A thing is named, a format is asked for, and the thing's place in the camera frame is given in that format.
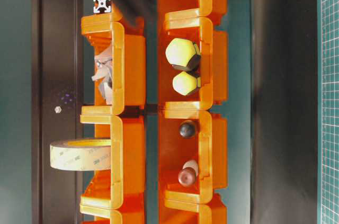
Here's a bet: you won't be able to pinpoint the green cutting mat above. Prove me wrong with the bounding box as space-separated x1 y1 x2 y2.
320 0 338 223

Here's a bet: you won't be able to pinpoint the roll of double-sided tape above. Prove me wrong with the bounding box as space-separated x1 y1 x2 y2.
50 139 111 171

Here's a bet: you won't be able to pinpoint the small hex nut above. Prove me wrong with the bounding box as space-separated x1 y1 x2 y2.
55 106 62 113

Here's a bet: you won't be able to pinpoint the silver aluminium extrusion frame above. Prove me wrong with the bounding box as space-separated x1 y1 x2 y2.
93 0 112 14

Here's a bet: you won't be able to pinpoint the metal corner brackets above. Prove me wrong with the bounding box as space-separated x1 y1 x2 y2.
92 45 113 105

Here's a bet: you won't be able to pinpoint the black table mat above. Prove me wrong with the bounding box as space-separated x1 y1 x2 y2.
251 0 318 223

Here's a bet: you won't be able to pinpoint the dark round tool handle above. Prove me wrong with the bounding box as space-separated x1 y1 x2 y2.
179 120 198 138

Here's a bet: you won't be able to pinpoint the brown wooden tool handle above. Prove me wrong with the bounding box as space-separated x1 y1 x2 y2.
178 159 199 187

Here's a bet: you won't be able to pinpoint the orange stacked bin rack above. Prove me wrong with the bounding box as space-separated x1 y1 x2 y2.
80 0 228 223

